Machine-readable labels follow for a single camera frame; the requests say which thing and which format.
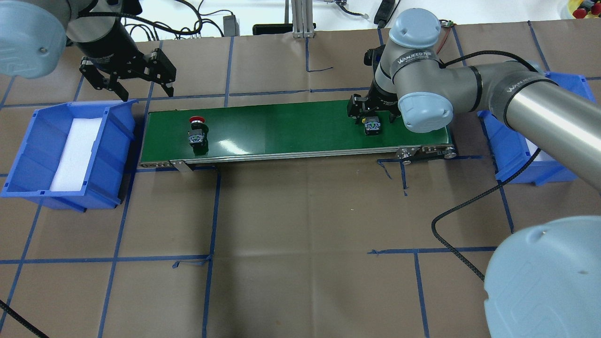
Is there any red push button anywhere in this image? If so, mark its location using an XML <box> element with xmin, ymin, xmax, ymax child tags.
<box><xmin>187</xmin><ymin>115</ymin><xmax>209</xmax><ymax>148</ymax></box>

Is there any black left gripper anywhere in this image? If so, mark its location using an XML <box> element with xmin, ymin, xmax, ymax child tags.
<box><xmin>75</xmin><ymin>21</ymin><xmax>177</xmax><ymax>102</ymax></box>

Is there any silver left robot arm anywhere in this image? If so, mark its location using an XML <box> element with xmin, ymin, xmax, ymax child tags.
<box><xmin>0</xmin><ymin>0</ymin><xmax>177</xmax><ymax>101</ymax></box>

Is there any blue plastic bin right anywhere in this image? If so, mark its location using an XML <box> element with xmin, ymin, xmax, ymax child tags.
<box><xmin>479</xmin><ymin>71</ymin><xmax>601</xmax><ymax>190</ymax></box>

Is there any aluminium frame post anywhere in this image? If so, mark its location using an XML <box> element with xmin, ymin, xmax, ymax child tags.
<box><xmin>290</xmin><ymin>0</ymin><xmax>315</xmax><ymax>38</ymax></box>

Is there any yellow push button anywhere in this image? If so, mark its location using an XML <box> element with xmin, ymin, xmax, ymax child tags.
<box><xmin>362</xmin><ymin>115</ymin><xmax>382</xmax><ymax>136</ymax></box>

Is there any blue plastic bin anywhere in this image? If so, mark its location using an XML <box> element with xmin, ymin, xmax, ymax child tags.
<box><xmin>1</xmin><ymin>99</ymin><xmax>137</xmax><ymax>212</ymax></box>
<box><xmin>479</xmin><ymin>71</ymin><xmax>601</xmax><ymax>190</ymax></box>

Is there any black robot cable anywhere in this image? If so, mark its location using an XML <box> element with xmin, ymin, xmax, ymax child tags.
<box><xmin>431</xmin><ymin>148</ymin><xmax>541</xmax><ymax>282</ymax></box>

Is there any white foam pad left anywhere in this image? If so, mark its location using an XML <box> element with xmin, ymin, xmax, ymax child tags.
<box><xmin>49</xmin><ymin>118</ymin><xmax>102</xmax><ymax>192</ymax></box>

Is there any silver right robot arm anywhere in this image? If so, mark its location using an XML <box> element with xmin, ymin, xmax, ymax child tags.
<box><xmin>347</xmin><ymin>8</ymin><xmax>600</xmax><ymax>338</ymax></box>

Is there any white foam pad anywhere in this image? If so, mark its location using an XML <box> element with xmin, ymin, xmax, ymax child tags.
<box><xmin>527</xmin><ymin>141</ymin><xmax>547</xmax><ymax>165</ymax></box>
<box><xmin>49</xmin><ymin>118</ymin><xmax>102</xmax><ymax>192</ymax></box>

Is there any blue plastic bin left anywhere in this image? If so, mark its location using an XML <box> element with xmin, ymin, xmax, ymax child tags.
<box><xmin>1</xmin><ymin>99</ymin><xmax>137</xmax><ymax>212</ymax></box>

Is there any black power adapter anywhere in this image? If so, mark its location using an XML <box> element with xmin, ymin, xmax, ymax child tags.
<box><xmin>223</xmin><ymin>15</ymin><xmax>239</xmax><ymax>37</ymax></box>

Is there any white foam pad right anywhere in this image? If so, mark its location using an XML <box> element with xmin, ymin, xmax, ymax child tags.
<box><xmin>527</xmin><ymin>141</ymin><xmax>547</xmax><ymax>165</ymax></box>

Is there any yellow plate of buttons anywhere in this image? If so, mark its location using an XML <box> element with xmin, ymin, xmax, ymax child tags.
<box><xmin>567</xmin><ymin>0</ymin><xmax>601</xmax><ymax>19</ymax></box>

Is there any green conveyor belt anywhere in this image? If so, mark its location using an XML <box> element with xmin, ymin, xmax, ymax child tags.
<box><xmin>139</xmin><ymin>100</ymin><xmax>459</xmax><ymax>168</ymax></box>

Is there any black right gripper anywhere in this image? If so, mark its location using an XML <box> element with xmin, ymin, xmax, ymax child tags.
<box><xmin>347</xmin><ymin>83</ymin><xmax>400</xmax><ymax>123</ymax></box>

